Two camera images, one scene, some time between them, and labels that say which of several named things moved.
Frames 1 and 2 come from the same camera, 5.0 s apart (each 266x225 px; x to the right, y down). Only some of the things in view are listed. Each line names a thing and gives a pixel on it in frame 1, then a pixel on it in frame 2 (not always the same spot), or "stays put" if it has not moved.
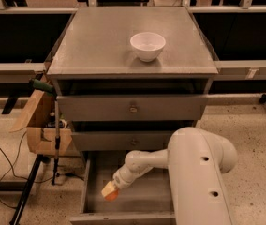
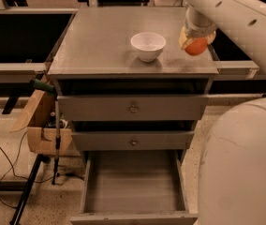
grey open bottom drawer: [148, 202] stays put
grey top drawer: [131, 107] stays put
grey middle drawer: [125, 142] stays put
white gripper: [120, 179] to [199, 32]
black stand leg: [40, 157] stays put
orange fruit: [112, 196] to [196, 46]
